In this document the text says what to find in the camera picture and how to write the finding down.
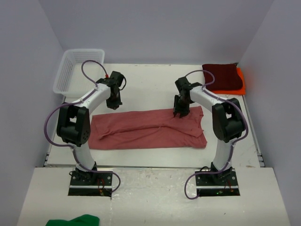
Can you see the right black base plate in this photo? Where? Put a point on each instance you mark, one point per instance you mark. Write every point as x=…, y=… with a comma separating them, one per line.
x=215, y=185

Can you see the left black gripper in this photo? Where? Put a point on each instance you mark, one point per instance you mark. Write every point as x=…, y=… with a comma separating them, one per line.
x=114, y=105

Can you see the green cloth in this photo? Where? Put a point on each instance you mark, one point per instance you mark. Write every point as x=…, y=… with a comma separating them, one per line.
x=84, y=220

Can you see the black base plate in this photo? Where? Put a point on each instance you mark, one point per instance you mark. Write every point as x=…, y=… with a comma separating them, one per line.
x=90, y=184
x=215, y=185

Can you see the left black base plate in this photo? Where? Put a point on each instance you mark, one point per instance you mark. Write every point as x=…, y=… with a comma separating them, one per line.
x=90, y=184

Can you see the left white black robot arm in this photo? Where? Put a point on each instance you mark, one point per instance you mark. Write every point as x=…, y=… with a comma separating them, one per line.
x=74, y=121

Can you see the pink t shirt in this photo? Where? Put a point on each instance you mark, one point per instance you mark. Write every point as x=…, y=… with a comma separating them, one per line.
x=147, y=130

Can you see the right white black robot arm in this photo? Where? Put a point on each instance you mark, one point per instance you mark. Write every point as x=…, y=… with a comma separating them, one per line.
x=227, y=118

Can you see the folded orange shirt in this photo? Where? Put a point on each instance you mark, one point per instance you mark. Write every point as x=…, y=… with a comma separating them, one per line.
x=235, y=92

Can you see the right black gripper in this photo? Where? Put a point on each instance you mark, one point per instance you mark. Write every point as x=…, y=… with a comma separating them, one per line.
x=178, y=109

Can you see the folded dark red shirt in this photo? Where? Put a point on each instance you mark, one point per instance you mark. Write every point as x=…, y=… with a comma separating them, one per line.
x=226, y=77

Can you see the white plastic basket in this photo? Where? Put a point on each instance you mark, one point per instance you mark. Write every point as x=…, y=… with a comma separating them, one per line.
x=70, y=81

